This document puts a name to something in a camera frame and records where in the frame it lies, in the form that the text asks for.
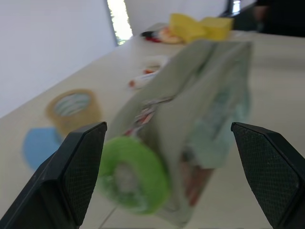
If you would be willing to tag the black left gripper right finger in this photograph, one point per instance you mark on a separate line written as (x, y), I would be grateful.
(274, 171)

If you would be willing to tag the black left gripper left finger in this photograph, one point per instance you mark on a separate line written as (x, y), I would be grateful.
(59, 176)

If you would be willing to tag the pale green pouch bag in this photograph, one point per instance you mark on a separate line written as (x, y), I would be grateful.
(190, 119)

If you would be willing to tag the blue tape roll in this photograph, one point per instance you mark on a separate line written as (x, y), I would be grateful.
(40, 148)

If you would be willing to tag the brown packing tape roll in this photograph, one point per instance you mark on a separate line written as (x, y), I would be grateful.
(74, 109)

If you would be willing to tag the green tape roll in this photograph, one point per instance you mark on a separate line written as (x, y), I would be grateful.
(133, 174)

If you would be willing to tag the white marker with red cap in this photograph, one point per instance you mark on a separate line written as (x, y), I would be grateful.
(143, 80)

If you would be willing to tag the yellow sponge block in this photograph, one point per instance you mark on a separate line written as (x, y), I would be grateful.
(218, 27)
(186, 27)

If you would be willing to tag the black marker pen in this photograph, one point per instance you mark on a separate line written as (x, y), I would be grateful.
(150, 34)

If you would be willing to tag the red and white snack pack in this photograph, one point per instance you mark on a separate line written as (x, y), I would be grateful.
(168, 35)

